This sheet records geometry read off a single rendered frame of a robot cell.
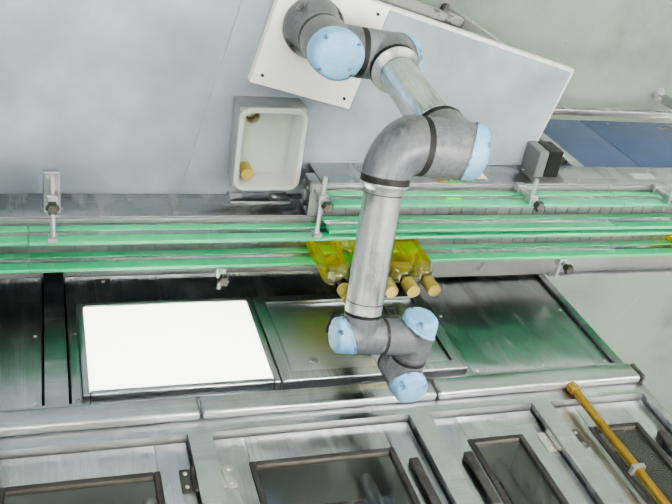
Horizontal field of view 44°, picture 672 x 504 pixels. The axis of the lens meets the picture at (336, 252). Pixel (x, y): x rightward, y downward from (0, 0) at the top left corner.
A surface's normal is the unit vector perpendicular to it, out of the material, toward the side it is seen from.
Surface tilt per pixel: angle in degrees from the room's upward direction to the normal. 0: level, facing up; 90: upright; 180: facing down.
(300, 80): 0
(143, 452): 90
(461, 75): 0
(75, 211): 90
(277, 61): 0
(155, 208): 90
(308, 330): 90
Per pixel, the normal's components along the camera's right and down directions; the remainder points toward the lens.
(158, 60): 0.29, 0.52
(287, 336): 0.15, -0.85
